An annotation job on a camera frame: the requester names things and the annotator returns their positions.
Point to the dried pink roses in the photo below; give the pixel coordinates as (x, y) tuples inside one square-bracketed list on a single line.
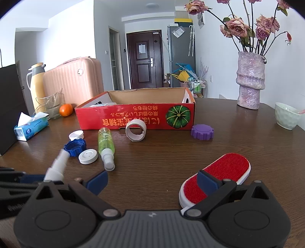
[(254, 35)]

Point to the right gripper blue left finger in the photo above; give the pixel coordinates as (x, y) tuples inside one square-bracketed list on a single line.
[(97, 182)]

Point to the pale green bowl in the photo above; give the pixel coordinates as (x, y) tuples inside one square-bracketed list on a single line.
[(286, 116)]

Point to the purple textured vase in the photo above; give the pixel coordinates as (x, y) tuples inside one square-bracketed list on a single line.
[(251, 79)]

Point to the dark brown entrance door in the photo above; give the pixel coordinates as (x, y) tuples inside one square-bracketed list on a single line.
[(145, 56)]

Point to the yellow box on fridge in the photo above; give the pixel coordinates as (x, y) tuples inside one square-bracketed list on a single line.
[(182, 20)]

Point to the wire storage rack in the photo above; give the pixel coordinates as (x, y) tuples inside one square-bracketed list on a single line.
[(197, 87)]

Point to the clear glass cup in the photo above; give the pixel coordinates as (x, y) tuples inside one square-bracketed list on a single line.
[(51, 104)]

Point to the white spray bottle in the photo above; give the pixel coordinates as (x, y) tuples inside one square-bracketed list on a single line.
[(56, 171)]

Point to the orange fruit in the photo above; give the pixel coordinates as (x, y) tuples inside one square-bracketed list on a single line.
[(66, 110)]

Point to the white tape roll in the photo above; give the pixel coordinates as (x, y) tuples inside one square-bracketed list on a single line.
[(136, 130)]

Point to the blue gear lid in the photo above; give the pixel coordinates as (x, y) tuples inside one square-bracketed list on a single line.
[(75, 147)]

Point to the green spray bottle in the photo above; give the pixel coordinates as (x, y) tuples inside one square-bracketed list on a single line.
[(106, 148)]

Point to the blue tissue pack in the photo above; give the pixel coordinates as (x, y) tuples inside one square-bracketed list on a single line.
[(28, 126)]

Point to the yellow thermos jug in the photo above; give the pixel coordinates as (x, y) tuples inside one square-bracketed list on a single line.
[(34, 80)]

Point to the white ribbed bottle cap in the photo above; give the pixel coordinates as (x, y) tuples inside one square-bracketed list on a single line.
[(78, 134)]

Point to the red cardboard box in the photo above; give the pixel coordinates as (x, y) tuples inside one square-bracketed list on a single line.
[(159, 108)]

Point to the red white lint brush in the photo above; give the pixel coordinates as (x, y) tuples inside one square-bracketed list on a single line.
[(196, 188)]

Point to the white round lid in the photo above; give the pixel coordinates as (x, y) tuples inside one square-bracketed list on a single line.
[(88, 156)]

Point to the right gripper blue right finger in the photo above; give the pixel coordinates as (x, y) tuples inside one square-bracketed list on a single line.
[(208, 183)]

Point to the purple gear lid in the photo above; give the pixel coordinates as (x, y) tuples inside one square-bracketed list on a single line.
[(202, 132)]

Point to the grey refrigerator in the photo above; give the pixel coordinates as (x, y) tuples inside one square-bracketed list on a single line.
[(181, 49)]

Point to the pink mini suitcase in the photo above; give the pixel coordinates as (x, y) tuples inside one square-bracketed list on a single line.
[(78, 79)]

